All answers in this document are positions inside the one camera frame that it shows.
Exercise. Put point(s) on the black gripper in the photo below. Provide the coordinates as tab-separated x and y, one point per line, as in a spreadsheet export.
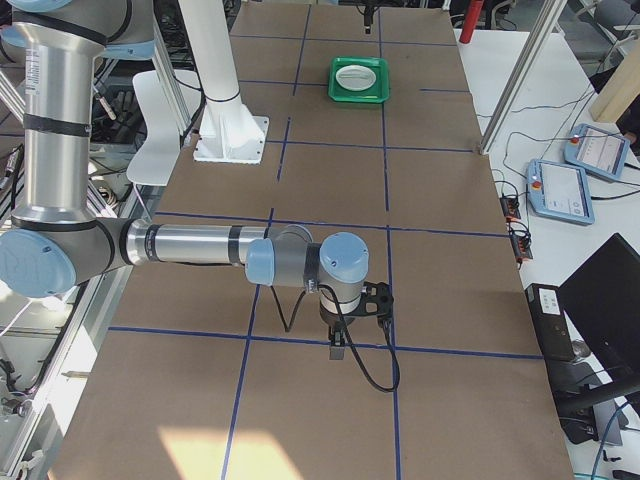
332	319

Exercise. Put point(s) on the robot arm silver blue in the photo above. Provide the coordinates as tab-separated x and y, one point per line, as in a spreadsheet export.
56	242

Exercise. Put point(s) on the black desktop box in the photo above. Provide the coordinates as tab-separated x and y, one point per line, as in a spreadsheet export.
549	321

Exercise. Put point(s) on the orange black electronics module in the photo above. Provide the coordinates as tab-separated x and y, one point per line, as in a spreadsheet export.
510	207

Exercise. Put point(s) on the green plastic tray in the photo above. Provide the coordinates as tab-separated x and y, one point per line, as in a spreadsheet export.
377	94

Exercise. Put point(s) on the white curved chair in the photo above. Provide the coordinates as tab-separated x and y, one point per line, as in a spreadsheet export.
155	160

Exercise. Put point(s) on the white round plate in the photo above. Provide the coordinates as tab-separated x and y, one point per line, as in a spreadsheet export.
355	78

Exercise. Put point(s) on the near blue teach pendant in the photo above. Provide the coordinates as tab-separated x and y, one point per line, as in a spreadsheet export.
559	191

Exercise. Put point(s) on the blue teach pendant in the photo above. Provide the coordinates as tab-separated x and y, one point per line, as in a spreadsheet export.
559	191
599	152

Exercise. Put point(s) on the black computer monitor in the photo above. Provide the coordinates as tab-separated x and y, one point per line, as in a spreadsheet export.
601	299

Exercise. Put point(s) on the far blue teach pendant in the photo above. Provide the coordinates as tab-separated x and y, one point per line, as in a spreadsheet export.
599	152

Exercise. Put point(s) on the red cylinder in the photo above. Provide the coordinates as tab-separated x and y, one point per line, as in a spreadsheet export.
471	18

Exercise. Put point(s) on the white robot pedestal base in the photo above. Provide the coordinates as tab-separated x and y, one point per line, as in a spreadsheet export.
229	132

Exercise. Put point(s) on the aluminium frame post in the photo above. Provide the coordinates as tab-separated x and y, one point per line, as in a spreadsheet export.
534	44

